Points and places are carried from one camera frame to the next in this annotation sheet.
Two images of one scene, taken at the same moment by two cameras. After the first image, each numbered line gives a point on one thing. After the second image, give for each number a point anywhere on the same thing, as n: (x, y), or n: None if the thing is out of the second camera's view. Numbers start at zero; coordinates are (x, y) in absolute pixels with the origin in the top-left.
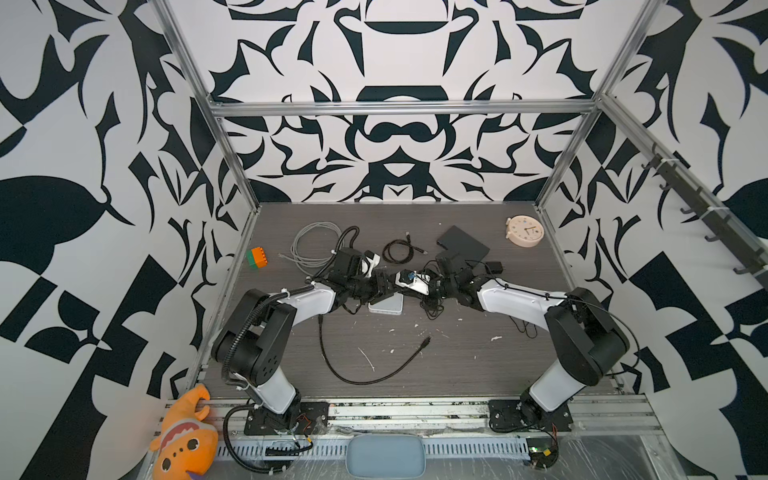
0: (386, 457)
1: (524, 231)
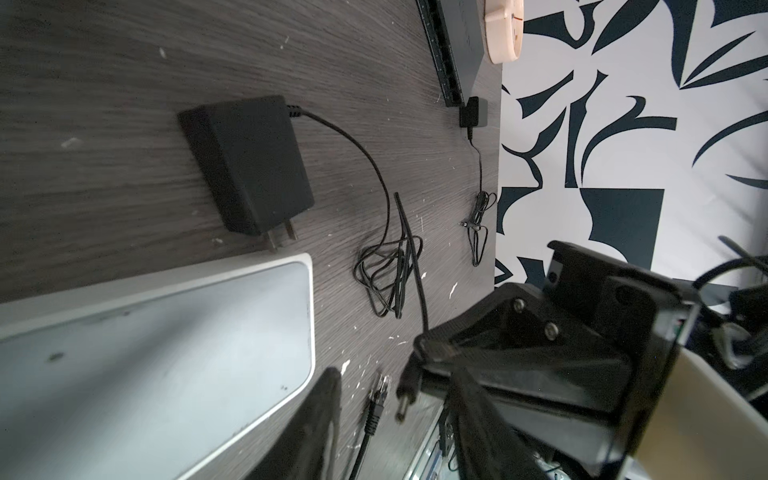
0: None
1: (504, 22)
